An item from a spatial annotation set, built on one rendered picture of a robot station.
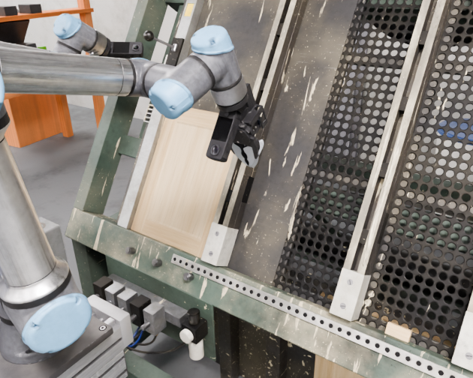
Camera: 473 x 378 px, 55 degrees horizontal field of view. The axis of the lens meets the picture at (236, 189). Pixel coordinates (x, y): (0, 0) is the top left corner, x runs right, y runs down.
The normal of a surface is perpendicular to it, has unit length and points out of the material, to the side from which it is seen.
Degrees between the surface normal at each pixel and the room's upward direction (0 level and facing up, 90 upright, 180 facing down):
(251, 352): 90
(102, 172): 90
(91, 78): 95
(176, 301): 90
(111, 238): 58
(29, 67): 73
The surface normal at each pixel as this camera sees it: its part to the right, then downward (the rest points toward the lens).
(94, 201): 0.82, 0.24
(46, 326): 0.68, 0.42
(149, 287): -0.58, 0.36
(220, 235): -0.50, -0.17
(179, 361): -0.02, -0.90
